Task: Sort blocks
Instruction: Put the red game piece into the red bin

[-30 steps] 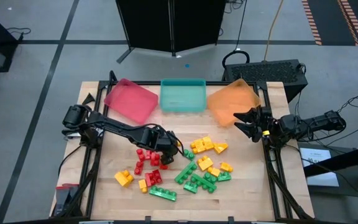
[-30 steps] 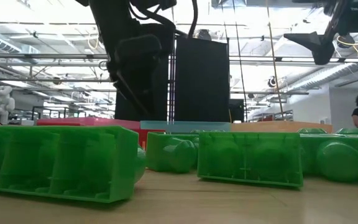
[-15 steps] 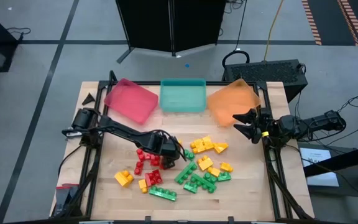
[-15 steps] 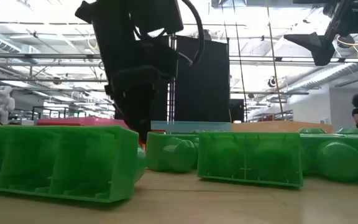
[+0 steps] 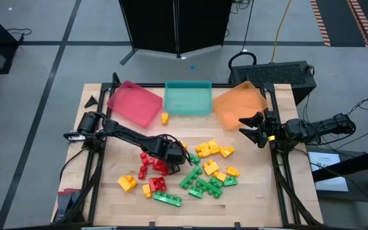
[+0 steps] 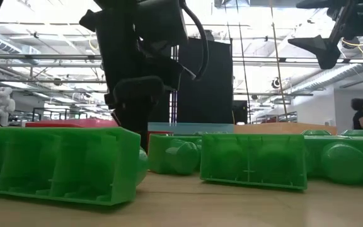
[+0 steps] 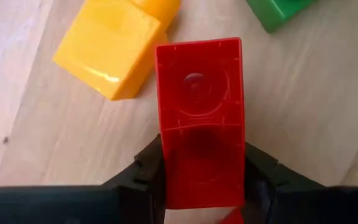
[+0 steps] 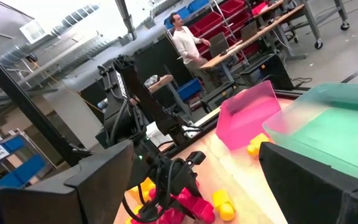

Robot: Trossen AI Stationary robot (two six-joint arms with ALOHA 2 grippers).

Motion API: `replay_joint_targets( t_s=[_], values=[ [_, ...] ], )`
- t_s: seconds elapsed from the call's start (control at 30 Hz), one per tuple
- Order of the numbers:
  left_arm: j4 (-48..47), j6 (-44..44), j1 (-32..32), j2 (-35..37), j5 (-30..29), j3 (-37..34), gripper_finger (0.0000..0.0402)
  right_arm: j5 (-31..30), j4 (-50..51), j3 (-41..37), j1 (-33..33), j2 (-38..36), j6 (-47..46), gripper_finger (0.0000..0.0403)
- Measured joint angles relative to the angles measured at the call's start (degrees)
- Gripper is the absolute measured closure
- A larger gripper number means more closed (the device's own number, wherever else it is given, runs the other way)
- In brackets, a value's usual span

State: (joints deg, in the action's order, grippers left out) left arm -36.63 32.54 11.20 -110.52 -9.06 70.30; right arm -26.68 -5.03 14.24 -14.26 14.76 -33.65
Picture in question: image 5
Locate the black room divider panel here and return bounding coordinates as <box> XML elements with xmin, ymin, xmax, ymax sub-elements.
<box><xmin>118</xmin><ymin>0</ymin><xmax>233</xmax><ymax>66</ymax></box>

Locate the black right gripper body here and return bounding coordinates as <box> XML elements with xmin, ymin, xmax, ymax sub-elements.
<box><xmin>257</xmin><ymin>111</ymin><xmax>286</xmax><ymax>148</ymax></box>

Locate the black side desk frame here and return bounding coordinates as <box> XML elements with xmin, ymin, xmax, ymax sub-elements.
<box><xmin>305</xmin><ymin>145</ymin><xmax>368</xmax><ymax>230</ymax></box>

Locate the white paper sheet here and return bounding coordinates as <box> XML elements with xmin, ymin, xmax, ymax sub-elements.
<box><xmin>307</xmin><ymin>151</ymin><xmax>350</xmax><ymax>193</ymax></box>

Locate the large yellow toy block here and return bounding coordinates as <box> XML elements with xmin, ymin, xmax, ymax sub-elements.
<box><xmin>202</xmin><ymin>159</ymin><xmax>220</xmax><ymax>176</ymax></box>
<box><xmin>117</xmin><ymin>174</ymin><xmax>139</xmax><ymax>193</ymax></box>

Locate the black triangular bracket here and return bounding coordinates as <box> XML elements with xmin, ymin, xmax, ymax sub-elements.
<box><xmin>84</xmin><ymin>95</ymin><xmax>99</xmax><ymax>109</ymax></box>

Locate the translucent orange plastic bin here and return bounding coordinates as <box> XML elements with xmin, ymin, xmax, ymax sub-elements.
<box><xmin>212</xmin><ymin>80</ymin><xmax>269</xmax><ymax>131</ymax></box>

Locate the large red toy block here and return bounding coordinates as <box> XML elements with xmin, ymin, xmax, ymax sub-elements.
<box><xmin>148</xmin><ymin>176</ymin><xmax>168</xmax><ymax>193</ymax></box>

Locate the translucent teal plastic bin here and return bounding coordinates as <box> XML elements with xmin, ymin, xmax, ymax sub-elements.
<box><xmin>164</xmin><ymin>80</ymin><xmax>213</xmax><ymax>116</ymax></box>

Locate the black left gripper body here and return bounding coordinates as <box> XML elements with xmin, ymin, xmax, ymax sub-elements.
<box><xmin>163</xmin><ymin>142</ymin><xmax>187</xmax><ymax>165</ymax></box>

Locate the long green toy block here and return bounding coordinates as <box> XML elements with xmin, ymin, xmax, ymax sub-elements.
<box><xmin>153</xmin><ymin>190</ymin><xmax>183</xmax><ymax>208</ymax></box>
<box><xmin>179</xmin><ymin>164</ymin><xmax>204</xmax><ymax>190</ymax></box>
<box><xmin>195</xmin><ymin>177</ymin><xmax>224</xmax><ymax>199</ymax></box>

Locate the yellow hanging cable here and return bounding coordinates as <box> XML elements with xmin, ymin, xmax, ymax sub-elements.
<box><xmin>270</xmin><ymin>0</ymin><xmax>293</xmax><ymax>64</ymax></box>

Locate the translucent red plastic bin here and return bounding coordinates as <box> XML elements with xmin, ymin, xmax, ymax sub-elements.
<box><xmin>106</xmin><ymin>79</ymin><xmax>164</xmax><ymax>129</ymax></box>

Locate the black perforated computer case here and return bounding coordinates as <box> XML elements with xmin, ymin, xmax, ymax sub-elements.
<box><xmin>227</xmin><ymin>60</ymin><xmax>318</xmax><ymax>106</ymax></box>

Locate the black looped floor cable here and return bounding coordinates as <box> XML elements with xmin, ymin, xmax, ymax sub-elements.
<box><xmin>227</xmin><ymin>0</ymin><xmax>257</xmax><ymax>76</ymax></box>

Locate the short green toy block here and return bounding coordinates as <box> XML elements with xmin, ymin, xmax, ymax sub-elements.
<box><xmin>208</xmin><ymin>176</ymin><xmax>225</xmax><ymax>189</ymax></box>
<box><xmin>223</xmin><ymin>176</ymin><xmax>239</xmax><ymax>187</ymax></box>
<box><xmin>188</xmin><ymin>186</ymin><xmax>205</xmax><ymax>199</ymax></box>
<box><xmin>188</xmin><ymin>153</ymin><xmax>202</xmax><ymax>166</ymax></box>

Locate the red and black clamp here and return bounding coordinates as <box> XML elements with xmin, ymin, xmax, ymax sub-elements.
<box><xmin>55</xmin><ymin>187</ymin><xmax>83</xmax><ymax>224</ymax></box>

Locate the black orange-striped floor mat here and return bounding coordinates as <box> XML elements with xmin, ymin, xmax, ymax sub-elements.
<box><xmin>310</xmin><ymin>0</ymin><xmax>368</xmax><ymax>48</ymax></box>

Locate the yellow wedge toy block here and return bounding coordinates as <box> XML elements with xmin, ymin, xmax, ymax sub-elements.
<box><xmin>219</xmin><ymin>146</ymin><xmax>236</xmax><ymax>159</ymax></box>

